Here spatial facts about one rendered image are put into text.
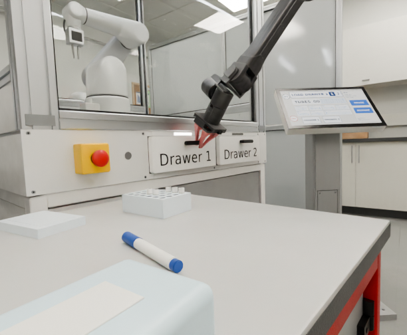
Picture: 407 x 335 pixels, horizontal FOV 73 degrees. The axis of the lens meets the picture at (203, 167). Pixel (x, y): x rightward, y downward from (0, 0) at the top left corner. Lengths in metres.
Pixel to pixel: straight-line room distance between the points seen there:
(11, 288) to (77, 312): 0.18
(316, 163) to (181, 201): 1.17
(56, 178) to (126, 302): 0.56
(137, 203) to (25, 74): 0.37
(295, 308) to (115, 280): 0.15
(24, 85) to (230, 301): 0.60
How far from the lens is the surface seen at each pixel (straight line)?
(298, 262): 0.35
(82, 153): 0.69
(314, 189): 1.67
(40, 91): 0.73
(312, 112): 1.60
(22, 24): 0.76
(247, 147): 1.21
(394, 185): 3.67
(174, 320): 0.18
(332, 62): 2.45
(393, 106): 4.34
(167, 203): 0.54
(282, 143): 2.48
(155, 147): 0.84
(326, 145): 1.67
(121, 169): 0.79
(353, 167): 3.68
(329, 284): 0.31
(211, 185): 1.07
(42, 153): 0.71
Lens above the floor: 0.90
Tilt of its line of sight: 5 degrees down
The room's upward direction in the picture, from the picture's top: 2 degrees counter-clockwise
